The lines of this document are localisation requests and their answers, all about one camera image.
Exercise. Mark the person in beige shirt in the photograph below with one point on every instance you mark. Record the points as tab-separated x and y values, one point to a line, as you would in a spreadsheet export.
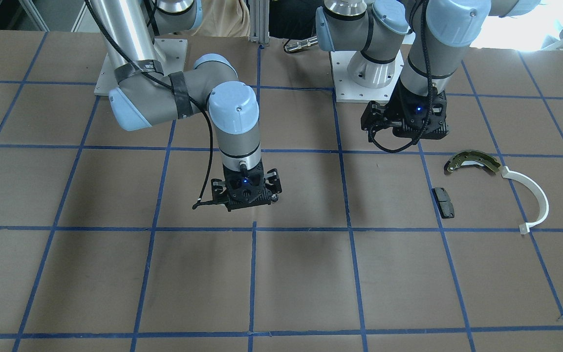
224	18

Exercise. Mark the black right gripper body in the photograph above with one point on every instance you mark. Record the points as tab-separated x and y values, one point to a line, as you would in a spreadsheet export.
274	179

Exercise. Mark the aluminium frame post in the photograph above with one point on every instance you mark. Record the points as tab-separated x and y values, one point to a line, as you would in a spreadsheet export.
259	21

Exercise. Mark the white curved plastic part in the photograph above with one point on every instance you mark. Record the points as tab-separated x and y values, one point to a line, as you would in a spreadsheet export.
536	190

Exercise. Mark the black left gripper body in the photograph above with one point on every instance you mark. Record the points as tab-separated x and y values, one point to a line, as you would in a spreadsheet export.
395	108

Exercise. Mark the olive metal brake shoe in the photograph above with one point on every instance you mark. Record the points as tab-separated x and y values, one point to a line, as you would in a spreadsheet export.
466	158

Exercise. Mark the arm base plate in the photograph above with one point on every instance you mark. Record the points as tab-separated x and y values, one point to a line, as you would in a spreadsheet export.
170	54
357	80

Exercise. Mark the dark grey brake pad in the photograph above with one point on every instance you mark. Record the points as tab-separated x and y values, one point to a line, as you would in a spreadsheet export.
444	203

